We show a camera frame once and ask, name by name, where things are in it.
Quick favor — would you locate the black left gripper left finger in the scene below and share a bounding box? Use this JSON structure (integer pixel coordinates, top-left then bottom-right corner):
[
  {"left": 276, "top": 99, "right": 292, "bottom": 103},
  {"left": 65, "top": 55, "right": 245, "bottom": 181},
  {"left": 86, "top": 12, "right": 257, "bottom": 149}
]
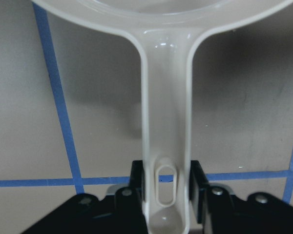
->
[{"left": 24, "top": 160, "right": 147, "bottom": 234}]

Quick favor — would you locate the beige plastic dustpan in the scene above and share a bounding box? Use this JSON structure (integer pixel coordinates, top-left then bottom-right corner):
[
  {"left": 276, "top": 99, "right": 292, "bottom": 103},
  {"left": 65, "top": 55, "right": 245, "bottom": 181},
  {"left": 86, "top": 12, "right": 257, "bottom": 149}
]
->
[{"left": 37, "top": 0, "right": 291, "bottom": 234}]

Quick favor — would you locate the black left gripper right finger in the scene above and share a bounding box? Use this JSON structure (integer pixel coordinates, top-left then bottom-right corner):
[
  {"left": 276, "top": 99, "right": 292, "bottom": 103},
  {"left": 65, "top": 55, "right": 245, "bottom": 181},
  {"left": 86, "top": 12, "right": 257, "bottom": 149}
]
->
[{"left": 189, "top": 160, "right": 293, "bottom": 234}]

